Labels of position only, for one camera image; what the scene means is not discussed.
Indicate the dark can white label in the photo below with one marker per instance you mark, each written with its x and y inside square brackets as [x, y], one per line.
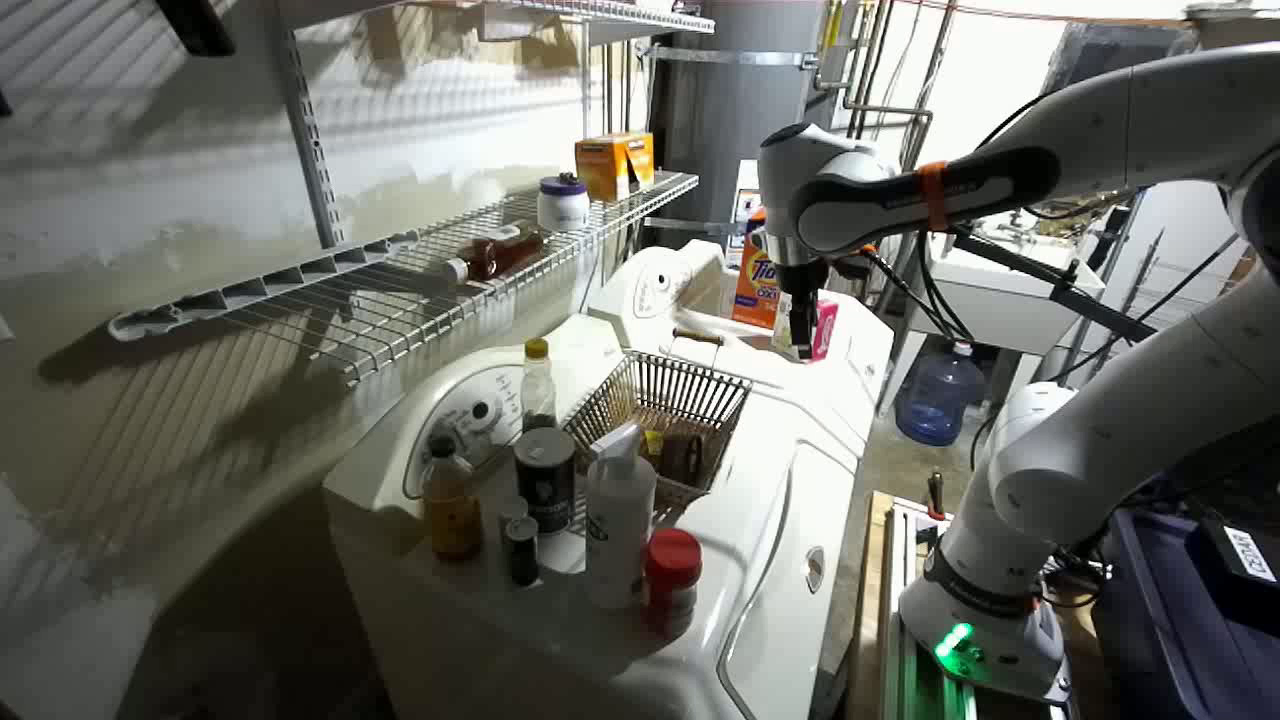
[547, 475]

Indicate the clear bottle yellow cap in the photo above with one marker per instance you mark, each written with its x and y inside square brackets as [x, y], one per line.
[537, 390]

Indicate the white washing machine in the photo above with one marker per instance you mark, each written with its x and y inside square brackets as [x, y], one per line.
[774, 532]

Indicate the blue storage bin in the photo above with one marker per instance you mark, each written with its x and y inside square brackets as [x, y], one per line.
[1175, 641]

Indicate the dark tape roll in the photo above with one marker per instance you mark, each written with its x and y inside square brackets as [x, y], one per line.
[682, 456]

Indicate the amber bottle black cap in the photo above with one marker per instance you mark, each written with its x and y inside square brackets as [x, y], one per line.
[455, 506]

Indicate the small dark bottle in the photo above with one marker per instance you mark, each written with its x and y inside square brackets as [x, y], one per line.
[520, 552]

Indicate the pink and white box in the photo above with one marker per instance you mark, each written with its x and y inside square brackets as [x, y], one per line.
[824, 329]

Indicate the white squeeze bottle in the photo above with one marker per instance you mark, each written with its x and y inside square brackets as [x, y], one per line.
[618, 523]

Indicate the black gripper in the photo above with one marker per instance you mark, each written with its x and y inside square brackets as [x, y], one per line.
[805, 281]

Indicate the blue water jug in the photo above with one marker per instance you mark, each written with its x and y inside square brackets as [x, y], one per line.
[940, 399]

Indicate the orange Tide detergent box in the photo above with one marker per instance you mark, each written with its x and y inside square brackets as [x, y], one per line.
[755, 284]

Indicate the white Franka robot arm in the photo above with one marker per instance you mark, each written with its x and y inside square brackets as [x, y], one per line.
[1133, 402]

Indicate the orange cardboard box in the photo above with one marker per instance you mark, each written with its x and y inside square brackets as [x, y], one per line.
[613, 164]

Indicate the metal shelf wall rail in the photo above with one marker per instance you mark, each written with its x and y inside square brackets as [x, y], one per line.
[309, 134]

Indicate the white jar purple lid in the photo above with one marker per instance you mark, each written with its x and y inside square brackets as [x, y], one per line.
[561, 200]

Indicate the red cup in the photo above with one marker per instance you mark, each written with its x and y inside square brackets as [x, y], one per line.
[670, 564]

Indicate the black box white label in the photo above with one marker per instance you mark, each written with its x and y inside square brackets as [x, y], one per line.
[1235, 564]

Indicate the small yellow item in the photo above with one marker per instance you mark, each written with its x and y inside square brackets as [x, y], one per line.
[655, 442]

